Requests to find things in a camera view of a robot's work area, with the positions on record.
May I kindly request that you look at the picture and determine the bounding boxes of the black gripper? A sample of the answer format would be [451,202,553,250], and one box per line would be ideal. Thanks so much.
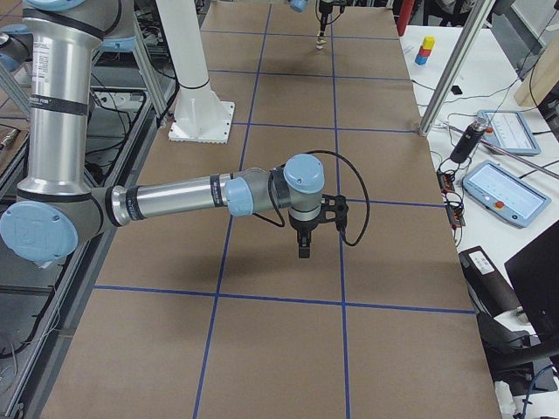
[289,219,319,258]
[318,0,334,38]

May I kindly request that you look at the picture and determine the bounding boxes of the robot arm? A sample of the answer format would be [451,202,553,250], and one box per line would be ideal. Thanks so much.
[1,1,326,265]
[289,0,334,41]

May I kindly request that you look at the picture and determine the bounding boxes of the yellow red blue blocks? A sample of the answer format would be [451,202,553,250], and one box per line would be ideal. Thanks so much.
[414,36,436,65]

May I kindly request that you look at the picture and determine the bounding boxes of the orange circuit board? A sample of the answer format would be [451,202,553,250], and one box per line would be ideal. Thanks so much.
[437,172,455,193]

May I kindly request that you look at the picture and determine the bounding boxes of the black water bottle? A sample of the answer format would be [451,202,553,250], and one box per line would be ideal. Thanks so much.
[450,119,487,164]

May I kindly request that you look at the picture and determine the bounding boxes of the black box with label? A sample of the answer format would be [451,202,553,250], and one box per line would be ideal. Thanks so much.
[459,246,521,317]

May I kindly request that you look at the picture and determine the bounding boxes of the blue teach pendant near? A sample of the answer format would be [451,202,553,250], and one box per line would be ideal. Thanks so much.
[462,160,552,228]

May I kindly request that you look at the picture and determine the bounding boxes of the blue teach pendant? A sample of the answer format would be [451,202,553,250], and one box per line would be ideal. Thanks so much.
[477,110,541,156]
[462,160,552,228]

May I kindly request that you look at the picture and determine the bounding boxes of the blue teach pendant far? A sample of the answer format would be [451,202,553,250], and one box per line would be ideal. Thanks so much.
[477,110,541,156]

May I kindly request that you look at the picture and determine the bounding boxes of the black monitor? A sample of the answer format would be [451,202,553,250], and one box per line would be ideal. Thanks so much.
[505,222,558,338]

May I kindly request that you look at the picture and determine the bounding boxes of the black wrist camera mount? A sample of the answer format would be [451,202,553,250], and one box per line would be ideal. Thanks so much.
[317,194,349,234]

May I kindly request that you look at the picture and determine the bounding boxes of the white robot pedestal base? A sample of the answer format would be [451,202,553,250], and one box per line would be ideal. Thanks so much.
[156,0,235,144]

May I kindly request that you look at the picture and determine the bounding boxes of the aluminium frame post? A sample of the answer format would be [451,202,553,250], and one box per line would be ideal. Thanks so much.
[418,0,496,137]

